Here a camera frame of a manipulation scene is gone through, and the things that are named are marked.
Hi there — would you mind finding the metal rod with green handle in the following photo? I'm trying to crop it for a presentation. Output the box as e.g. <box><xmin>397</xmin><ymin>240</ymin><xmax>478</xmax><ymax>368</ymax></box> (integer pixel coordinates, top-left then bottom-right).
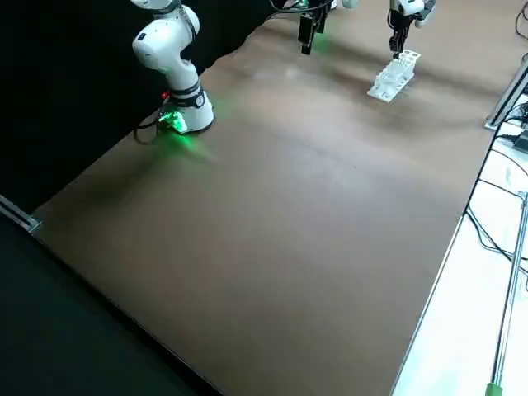
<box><xmin>488</xmin><ymin>191</ymin><xmax>528</xmax><ymax>396</ymax></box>

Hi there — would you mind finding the aluminium corner rail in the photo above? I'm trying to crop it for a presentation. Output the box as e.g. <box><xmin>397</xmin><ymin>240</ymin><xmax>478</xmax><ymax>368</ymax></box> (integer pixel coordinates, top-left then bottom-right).
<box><xmin>0</xmin><ymin>193</ymin><xmax>43</xmax><ymax>234</ymax></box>

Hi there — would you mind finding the aluminium frame post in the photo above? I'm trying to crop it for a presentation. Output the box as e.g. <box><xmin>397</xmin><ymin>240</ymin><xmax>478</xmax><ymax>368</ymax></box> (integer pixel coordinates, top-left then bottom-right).
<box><xmin>483</xmin><ymin>61</ymin><xmax>528</xmax><ymax>130</ymax></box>

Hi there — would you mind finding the white desk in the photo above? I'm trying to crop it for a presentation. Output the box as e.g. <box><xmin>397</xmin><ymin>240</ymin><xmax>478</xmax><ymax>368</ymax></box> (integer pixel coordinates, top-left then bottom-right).
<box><xmin>391</xmin><ymin>92</ymin><xmax>528</xmax><ymax>396</ymax></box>

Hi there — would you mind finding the black base cable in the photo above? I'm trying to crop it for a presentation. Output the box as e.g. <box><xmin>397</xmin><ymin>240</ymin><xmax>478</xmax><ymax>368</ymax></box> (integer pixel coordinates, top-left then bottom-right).
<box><xmin>134</xmin><ymin>107</ymin><xmax>177</xmax><ymax>145</ymax></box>

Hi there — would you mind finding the white test tube rack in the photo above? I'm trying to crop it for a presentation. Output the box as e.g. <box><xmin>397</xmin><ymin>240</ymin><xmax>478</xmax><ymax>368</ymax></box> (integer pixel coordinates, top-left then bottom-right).
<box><xmin>366</xmin><ymin>49</ymin><xmax>422</xmax><ymax>103</ymax></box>

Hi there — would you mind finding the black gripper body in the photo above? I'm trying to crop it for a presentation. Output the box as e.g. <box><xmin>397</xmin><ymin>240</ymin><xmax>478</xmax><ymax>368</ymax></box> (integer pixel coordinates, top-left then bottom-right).
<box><xmin>304</xmin><ymin>0</ymin><xmax>334</xmax><ymax>14</ymax></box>
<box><xmin>389</xmin><ymin>7</ymin><xmax>413</xmax><ymax>34</ymax></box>

